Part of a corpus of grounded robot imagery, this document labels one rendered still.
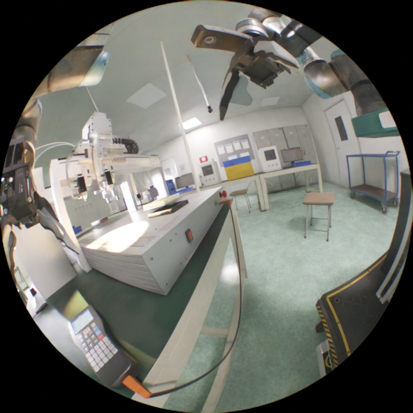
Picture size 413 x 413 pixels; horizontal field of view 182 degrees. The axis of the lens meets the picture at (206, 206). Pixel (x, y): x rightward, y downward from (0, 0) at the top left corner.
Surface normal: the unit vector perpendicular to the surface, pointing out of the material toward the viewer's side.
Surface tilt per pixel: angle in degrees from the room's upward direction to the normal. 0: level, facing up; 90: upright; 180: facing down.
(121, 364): 0
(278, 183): 90
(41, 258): 90
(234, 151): 90
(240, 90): 124
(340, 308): 0
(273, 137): 90
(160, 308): 0
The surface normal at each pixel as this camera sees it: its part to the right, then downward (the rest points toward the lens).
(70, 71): 0.54, 0.84
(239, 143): -0.28, 0.29
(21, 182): 0.79, -0.40
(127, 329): -0.27, -0.94
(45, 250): 0.92, -0.18
